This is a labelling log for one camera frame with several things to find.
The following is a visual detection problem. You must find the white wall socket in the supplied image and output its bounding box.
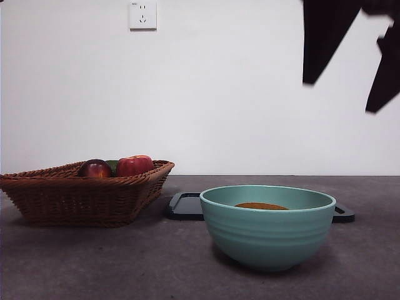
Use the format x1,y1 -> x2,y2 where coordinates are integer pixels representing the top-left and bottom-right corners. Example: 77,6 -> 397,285
129,1 -> 158,31

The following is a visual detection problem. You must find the brown wicker basket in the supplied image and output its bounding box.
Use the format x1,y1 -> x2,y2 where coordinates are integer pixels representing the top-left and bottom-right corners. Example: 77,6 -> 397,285
0,159 -> 175,228

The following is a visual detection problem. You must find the teal ribbed bowl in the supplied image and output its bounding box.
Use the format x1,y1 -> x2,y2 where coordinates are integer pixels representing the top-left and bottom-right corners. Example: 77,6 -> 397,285
199,184 -> 337,272

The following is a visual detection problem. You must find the dark rectangular tray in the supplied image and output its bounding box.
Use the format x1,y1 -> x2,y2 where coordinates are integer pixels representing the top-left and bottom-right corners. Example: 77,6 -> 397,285
168,192 -> 356,223

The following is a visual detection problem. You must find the dark red apple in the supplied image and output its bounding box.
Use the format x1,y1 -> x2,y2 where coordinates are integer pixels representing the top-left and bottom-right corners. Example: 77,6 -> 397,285
77,159 -> 113,179

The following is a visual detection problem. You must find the bright red apple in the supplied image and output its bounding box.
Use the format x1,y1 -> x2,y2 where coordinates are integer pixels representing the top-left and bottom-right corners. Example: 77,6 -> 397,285
116,154 -> 154,178

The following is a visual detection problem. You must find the brown kiwifruit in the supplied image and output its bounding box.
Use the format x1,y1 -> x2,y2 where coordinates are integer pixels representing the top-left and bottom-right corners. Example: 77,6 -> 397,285
234,202 -> 289,211

